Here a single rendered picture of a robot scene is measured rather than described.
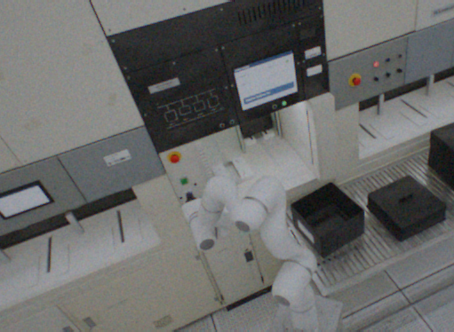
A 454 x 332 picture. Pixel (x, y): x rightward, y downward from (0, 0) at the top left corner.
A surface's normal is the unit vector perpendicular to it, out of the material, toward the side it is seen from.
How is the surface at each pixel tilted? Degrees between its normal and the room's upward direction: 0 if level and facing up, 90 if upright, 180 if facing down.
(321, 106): 90
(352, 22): 90
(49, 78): 90
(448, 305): 0
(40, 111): 90
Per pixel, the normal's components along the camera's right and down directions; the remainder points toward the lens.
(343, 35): 0.38, 0.55
